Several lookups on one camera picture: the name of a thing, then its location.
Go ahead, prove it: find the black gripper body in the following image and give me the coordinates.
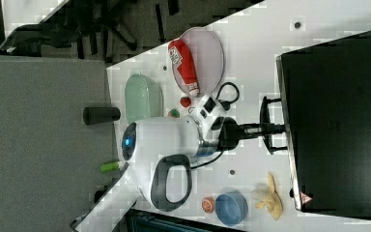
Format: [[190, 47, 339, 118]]
[[217, 117, 286, 151]]

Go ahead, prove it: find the black oven door handle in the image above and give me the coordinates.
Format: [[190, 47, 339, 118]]
[[260, 97, 288, 155]]

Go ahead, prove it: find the black toaster oven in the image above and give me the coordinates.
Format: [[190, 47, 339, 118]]
[[276, 30, 371, 220]]

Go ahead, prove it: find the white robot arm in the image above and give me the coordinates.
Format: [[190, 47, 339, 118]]
[[122, 95, 285, 212]]

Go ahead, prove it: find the red toy strawberry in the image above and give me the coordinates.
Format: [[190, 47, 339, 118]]
[[180, 97, 191, 108], [168, 108, 181, 118]]

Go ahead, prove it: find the blue bowl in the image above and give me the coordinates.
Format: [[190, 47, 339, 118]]
[[215, 190, 248, 226]]

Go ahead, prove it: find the yellow plush banana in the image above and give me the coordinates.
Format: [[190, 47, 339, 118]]
[[250, 171, 283, 220]]

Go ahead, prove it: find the grey round plate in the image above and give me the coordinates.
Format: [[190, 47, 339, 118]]
[[171, 27, 224, 98]]

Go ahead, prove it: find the red plush ketchup bottle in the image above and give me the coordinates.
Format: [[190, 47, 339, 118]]
[[168, 39, 200, 97]]

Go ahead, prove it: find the green perforated colander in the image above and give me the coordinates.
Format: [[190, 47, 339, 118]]
[[125, 74, 164, 124]]

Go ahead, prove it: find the black cylinder post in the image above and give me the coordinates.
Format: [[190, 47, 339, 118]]
[[83, 107, 121, 125]]

